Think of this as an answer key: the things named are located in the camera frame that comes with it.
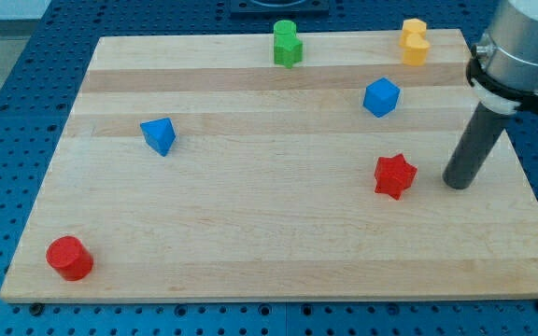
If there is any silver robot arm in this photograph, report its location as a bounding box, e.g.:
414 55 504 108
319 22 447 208
466 0 538 116

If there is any green star block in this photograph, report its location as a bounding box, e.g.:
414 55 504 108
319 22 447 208
273 35 304 68

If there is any red star block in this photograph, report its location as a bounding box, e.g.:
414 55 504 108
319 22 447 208
374 153 418 200

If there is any light wooden board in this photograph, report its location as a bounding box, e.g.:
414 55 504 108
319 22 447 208
0 29 538 303

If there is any blue triangle block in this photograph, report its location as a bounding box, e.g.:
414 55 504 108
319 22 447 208
140 118 176 157

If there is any blue cube block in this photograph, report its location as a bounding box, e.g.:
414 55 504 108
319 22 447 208
362 77 401 118

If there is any green cylinder block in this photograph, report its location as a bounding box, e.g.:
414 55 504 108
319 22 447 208
273 20 297 36

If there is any yellow heart block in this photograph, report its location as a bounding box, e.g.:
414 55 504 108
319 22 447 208
402 33 431 66

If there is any yellow hexagon block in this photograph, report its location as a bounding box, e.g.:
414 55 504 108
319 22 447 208
399 18 428 47

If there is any red cylinder block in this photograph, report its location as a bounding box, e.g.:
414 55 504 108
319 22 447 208
46 235 94 281

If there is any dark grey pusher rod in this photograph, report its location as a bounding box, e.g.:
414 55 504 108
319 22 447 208
442 103 510 189

